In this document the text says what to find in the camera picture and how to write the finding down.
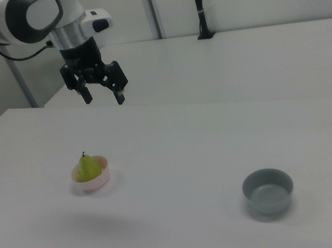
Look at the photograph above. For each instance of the pink plastic bowl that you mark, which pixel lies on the pink plastic bowl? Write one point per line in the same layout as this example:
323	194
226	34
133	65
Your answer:
99	182

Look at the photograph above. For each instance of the green pear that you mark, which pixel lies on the green pear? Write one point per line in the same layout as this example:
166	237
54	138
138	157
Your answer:
88	169

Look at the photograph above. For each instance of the white side table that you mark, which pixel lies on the white side table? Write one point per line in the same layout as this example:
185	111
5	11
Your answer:
207	68

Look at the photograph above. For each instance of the grey metal frame post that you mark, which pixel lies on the grey metal frame post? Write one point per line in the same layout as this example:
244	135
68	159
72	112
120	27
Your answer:
21	82
149	5

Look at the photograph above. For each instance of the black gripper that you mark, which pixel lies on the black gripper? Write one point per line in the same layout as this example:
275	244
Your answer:
82	60

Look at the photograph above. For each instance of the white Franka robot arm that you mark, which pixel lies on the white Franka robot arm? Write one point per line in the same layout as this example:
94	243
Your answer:
37	11

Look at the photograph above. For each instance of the grey plastic bowl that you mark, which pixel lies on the grey plastic bowl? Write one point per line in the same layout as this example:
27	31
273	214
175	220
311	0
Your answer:
268	195

